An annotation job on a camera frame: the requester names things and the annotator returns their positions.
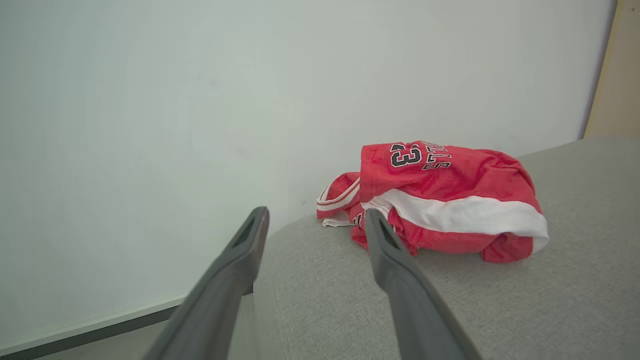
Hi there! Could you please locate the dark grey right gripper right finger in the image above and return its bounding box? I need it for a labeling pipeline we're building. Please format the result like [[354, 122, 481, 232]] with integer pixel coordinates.
[[364, 209, 483, 360]]

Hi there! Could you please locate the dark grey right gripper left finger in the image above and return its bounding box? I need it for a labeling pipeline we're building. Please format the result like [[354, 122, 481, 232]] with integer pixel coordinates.
[[142, 206, 271, 360]]

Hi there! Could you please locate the red white basketball jersey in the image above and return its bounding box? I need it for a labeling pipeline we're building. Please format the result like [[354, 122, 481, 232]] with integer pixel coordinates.
[[316, 141, 550, 264]]

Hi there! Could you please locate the white baseboard strip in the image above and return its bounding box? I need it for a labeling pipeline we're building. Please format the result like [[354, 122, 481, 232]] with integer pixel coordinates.
[[0, 295, 188, 360]]

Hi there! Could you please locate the grey fabric sofa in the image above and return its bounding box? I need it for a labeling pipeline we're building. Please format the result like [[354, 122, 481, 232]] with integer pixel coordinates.
[[227, 137, 640, 360]]

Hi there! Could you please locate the beige wooden panel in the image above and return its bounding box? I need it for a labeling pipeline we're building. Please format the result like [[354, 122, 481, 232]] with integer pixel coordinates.
[[582, 0, 640, 140]]

